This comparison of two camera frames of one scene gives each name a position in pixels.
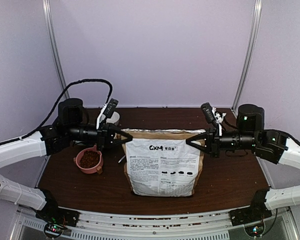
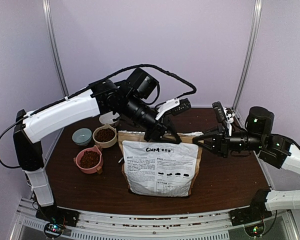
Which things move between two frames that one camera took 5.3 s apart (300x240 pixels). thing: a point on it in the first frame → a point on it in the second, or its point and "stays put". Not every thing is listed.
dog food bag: x=159 y=162 stays put
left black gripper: x=105 y=135 → x=158 y=131
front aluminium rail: x=29 y=226 stays put
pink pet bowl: x=89 y=160 stays put
